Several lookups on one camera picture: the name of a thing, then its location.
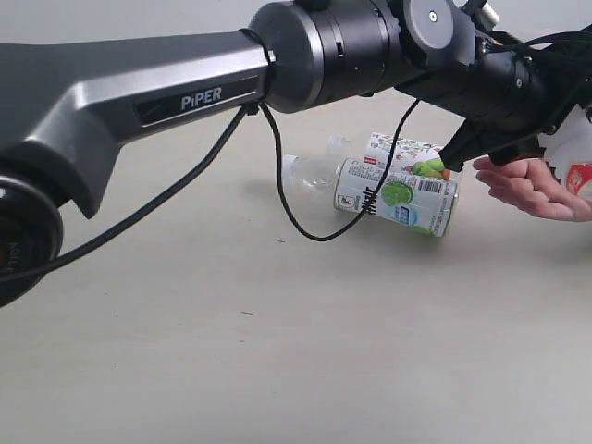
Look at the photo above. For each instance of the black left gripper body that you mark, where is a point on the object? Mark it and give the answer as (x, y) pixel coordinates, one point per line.
(511, 90)

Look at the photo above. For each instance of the clear bottle floral pear label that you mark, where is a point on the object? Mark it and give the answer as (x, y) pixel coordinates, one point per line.
(410, 157)

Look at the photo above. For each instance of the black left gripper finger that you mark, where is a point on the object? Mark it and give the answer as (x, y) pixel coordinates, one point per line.
(471, 140)
(529, 148)

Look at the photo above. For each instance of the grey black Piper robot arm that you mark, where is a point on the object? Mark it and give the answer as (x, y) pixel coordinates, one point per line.
(67, 109)

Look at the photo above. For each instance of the clear bottle green lime label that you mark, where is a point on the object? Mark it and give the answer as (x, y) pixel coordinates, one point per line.
(347, 184)

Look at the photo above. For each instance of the person's open bare hand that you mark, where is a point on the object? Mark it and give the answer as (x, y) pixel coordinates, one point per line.
(529, 186)

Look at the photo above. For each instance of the pink peach bottle black cap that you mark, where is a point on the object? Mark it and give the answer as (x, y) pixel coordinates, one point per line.
(567, 152)

